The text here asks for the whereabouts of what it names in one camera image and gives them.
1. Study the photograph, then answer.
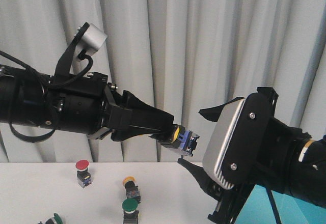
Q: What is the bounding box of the green push button lying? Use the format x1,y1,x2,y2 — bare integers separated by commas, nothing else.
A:
38,213,63,224

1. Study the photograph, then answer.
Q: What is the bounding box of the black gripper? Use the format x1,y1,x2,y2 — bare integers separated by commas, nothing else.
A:
48,72,174,142
177,87,306,223

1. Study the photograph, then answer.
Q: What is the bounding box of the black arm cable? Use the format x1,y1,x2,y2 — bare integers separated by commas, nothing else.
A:
0,50,93,143

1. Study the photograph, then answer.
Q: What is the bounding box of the yellow push button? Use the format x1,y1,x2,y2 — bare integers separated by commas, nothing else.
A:
122,176,141,204
160,124,200,157

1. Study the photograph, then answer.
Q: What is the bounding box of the light blue plastic box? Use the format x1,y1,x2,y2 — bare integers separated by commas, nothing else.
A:
236,185,326,224

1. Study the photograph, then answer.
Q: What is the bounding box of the yellow push button front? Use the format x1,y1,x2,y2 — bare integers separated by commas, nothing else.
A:
160,124,200,157

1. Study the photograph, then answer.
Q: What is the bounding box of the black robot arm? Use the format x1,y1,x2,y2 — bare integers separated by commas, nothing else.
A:
1,67,175,142
178,87,325,223

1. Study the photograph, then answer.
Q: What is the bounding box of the red push button far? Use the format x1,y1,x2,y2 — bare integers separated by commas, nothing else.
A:
75,160,92,188

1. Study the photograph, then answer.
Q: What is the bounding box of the grey pleated curtain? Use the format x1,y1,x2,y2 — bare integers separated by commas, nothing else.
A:
1,0,325,162

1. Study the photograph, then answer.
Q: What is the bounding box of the yellow push button middle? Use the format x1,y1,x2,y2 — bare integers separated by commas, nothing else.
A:
122,176,141,204

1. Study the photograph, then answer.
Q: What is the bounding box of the green push button upright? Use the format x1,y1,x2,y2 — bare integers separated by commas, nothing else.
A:
122,199,139,224

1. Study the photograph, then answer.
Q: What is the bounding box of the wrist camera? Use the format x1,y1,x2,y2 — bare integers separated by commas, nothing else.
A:
202,93,272,190
77,22,107,56

